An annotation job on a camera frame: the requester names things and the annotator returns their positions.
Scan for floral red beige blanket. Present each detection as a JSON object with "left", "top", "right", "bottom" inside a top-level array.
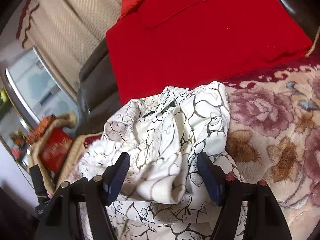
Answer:
[{"left": 56, "top": 26, "right": 320, "bottom": 240}]

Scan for large red cushion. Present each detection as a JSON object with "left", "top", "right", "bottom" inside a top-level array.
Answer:
[{"left": 106, "top": 0, "right": 312, "bottom": 103}]

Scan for orange artificial flowers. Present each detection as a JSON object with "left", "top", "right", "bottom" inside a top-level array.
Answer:
[{"left": 9, "top": 129, "right": 26, "bottom": 147}]

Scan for silver floor air conditioner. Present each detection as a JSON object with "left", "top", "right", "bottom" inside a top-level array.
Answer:
[{"left": 4, "top": 47, "right": 79, "bottom": 125}]

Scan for white crackle pattern coat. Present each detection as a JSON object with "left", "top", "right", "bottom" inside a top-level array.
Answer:
[{"left": 69, "top": 81, "right": 240, "bottom": 239}]

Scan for orange black patterned cloth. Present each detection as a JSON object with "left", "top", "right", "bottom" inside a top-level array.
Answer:
[{"left": 25, "top": 115, "right": 56, "bottom": 145}]

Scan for beige dotted curtain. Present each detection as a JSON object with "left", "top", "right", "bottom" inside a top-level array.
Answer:
[{"left": 16, "top": 0, "right": 121, "bottom": 98}]

